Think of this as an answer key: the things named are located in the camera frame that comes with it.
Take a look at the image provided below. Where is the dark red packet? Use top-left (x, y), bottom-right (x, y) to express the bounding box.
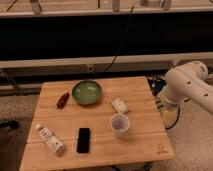
top-left (57, 93), bottom-right (70, 108)

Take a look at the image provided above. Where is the white plastic bottle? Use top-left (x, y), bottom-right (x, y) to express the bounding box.
top-left (35, 124), bottom-right (65, 157)

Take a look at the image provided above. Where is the blue device with cables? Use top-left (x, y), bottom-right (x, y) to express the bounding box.
top-left (148, 76), bottom-right (166, 96)

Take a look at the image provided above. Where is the white ceramic cup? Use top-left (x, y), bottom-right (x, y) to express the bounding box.
top-left (110, 114), bottom-right (130, 137)

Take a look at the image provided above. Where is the black chair base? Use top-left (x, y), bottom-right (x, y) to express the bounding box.
top-left (0, 120), bottom-right (19, 129)

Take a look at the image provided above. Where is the green ceramic bowl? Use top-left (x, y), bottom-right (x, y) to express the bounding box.
top-left (72, 80), bottom-right (102, 105)

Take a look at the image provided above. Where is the small white box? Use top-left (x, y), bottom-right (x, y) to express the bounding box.
top-left (112, 98), bottom-right (128, 114)

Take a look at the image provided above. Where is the black hanging cable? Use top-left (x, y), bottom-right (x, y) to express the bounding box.
top-left (103, 4), bottom-right (136, 73)

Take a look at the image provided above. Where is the black smartphone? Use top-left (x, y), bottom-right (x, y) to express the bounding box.
top-left (77, 128), bottom-right (90, 153)

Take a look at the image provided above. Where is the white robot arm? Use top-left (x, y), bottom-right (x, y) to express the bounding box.
top-left (158, 61), bottom-right (213, 115)

